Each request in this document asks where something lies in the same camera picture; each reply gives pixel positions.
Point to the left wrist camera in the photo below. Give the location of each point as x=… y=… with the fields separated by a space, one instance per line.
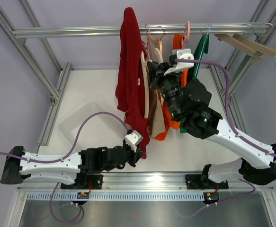
x=133 y=139

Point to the aluminium hanging rail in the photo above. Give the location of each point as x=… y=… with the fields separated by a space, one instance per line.
x=163 y=29

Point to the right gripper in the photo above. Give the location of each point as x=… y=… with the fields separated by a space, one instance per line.
x=156 y=74

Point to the pink wire hanger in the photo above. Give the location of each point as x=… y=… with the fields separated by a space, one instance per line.
x=148 y=46

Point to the orange t shirt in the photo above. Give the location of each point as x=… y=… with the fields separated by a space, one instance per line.
x=177 y=44

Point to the white plastic basket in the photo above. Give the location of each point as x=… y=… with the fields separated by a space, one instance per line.
x=102 y=130

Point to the beige t shirt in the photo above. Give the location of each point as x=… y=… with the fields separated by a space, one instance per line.
x=155 y=124

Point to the white cable duct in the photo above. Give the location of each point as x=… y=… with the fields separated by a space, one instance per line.
x=116 y=196

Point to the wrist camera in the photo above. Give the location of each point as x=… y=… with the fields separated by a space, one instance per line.
x=178 y=61
x=133 y=139

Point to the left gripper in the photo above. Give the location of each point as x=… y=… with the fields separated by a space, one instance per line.
x=135 y=156

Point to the front aluminium rail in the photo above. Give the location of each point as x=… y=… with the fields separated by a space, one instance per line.
x=145 y=181

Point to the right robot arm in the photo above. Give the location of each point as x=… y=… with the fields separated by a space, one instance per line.
x=189 y=105

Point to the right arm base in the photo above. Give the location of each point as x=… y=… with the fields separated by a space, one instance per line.
x=202 y=182

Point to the red t shirt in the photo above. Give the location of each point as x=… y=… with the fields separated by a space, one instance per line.
x=130 y=90

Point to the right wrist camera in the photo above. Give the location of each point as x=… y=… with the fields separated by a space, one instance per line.
x=178 y=61

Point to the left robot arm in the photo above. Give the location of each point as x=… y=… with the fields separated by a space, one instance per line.
x=21 y=166

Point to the wooden clip hanger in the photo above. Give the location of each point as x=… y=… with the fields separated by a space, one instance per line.
x=267 y=51
x=243 y=44

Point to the blue hanger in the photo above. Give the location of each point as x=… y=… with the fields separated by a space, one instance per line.
x=202 y=47

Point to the green t shirt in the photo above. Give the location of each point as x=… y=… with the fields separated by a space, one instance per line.
x=187 y=75

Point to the pink plastic hanger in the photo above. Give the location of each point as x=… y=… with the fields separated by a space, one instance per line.
x=186 y=36

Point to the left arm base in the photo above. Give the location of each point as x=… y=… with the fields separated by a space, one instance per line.
x=90 y=182

